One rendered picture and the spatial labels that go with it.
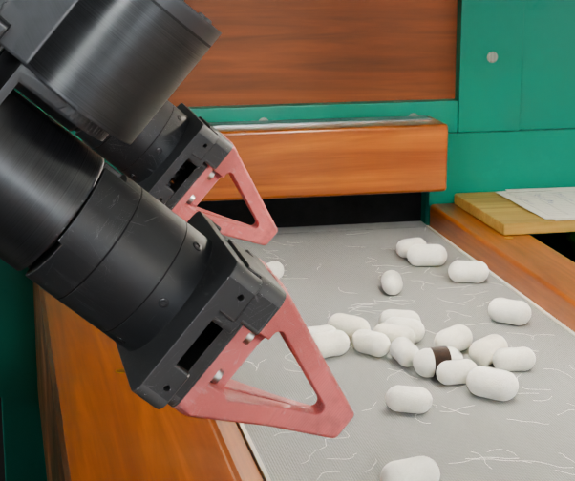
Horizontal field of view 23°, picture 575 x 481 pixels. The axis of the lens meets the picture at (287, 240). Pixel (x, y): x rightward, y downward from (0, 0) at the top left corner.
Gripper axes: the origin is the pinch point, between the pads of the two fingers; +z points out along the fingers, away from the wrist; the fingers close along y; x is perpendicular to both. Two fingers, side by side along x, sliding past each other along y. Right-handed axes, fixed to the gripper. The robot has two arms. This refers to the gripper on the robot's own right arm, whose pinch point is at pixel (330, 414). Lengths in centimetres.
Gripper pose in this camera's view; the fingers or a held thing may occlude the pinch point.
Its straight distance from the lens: 61.2
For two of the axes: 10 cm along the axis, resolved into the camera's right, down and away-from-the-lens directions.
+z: 7.5, 5.9, 3.1
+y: -2.1, -2.3, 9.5
